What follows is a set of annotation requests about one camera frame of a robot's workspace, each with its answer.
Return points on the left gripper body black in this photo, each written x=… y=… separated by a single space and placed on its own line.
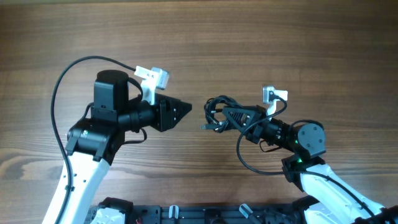
x=160 y=115

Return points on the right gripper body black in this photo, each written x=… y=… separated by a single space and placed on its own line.
x=257 y=125

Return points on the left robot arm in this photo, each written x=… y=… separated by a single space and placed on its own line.
x=121 y=104

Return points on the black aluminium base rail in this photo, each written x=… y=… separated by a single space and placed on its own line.
x=154 y=214

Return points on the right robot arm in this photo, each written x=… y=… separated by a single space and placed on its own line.
x=335 y=200

